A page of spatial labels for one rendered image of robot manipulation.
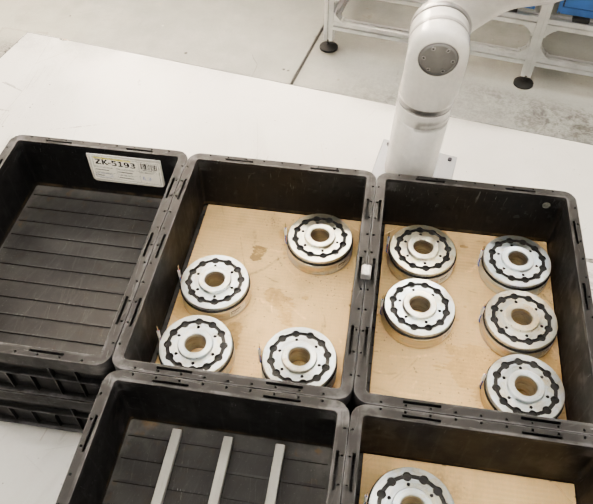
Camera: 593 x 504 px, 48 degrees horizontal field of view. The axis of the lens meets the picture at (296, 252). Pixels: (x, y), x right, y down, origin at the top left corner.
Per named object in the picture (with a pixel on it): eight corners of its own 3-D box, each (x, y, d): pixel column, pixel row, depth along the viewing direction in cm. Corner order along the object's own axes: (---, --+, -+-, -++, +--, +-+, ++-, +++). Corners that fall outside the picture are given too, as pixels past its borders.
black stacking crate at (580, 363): (371, 224, 113) (378, 174, 104) (551, 244, 110) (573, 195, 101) (347, 443, 88) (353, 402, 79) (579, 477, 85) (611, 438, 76)
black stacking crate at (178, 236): (199, 204, 116) (191, 155, 107) (369, 223, 113) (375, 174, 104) (128, 411, 91) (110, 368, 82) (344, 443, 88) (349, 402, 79)
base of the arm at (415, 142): (390, 146, 128) (404, 75, 114) (437, 157, 126) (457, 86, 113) (379, 180, 123) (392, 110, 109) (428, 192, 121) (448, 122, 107)
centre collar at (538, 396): (506, 367, 89) (507, 365, 89) (544, 375, 89) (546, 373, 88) (505, 400, 86) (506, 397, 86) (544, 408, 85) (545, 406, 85)
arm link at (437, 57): (477, 37, 95) (451, 127, 109) (476, -1, 100) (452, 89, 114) (411, 30, 95) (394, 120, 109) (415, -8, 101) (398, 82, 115)
